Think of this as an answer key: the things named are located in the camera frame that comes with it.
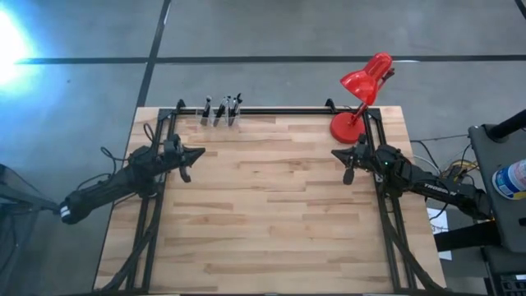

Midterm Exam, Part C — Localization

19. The black crate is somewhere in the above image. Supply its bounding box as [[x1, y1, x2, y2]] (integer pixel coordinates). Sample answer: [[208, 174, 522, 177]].
[[482, 246, 526, 296]]

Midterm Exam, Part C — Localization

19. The blue white wipes canister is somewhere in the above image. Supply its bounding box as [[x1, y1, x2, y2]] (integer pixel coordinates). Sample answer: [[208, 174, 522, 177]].
[[491, 159, 526, 201]]

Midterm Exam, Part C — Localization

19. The clear acrylic brush organizer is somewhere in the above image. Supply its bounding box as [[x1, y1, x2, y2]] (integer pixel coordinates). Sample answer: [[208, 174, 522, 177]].
[[195, 105, 242, 127]]

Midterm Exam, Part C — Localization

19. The floor cables and power adapter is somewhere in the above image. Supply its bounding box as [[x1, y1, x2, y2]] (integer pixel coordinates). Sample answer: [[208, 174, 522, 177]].
[[410, 137, 480, 186]]

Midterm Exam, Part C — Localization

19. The white paper sheet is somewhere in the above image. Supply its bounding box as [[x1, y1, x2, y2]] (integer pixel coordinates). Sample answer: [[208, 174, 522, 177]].
[[426, 207, 453, 261]]

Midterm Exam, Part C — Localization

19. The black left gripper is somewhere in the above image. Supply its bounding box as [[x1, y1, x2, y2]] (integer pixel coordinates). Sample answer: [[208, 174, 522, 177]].
[[162, 133, 206, 184]]

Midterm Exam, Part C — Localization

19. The red desk lamp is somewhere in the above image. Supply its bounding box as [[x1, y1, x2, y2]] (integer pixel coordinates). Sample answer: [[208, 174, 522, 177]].
[[329, 51, 395, 145]]

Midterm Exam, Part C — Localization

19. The grey cart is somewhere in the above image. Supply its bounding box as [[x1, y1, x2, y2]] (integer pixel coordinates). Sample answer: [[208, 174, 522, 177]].
[[468, 123, 526, 254]]

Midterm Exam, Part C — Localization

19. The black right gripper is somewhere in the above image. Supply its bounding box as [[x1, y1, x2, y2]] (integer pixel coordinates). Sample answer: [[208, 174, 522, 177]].
[[330, 134, 386, 186]]

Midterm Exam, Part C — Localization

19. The black metal stand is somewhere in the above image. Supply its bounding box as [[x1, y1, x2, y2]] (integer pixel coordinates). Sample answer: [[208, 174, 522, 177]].
[[0, 163, 62, 296]]

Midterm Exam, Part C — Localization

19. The black pole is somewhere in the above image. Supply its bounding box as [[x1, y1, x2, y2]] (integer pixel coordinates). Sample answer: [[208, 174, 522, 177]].
[[487, 109, 526, 141]]

